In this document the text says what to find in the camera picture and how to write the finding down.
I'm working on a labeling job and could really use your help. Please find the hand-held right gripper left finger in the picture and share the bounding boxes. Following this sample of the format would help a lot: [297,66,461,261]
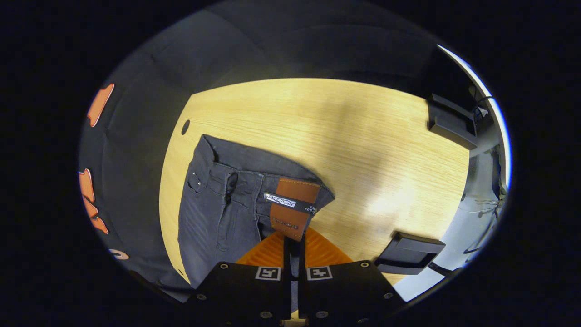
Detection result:
[186,232,291,321]

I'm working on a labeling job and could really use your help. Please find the black backdrop cloth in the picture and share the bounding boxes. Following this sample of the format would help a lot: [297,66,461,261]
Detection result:
[78,0,459,300]

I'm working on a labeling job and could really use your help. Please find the black rectangular pad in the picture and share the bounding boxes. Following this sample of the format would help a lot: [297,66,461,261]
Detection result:
[428,93,480,150]
[374,231,446,276]

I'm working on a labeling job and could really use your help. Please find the dark grey jeans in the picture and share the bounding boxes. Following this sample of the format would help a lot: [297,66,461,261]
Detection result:
[177,134,336,314]

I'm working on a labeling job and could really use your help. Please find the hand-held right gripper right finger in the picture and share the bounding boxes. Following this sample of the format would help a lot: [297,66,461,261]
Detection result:
[298,227,406,322]

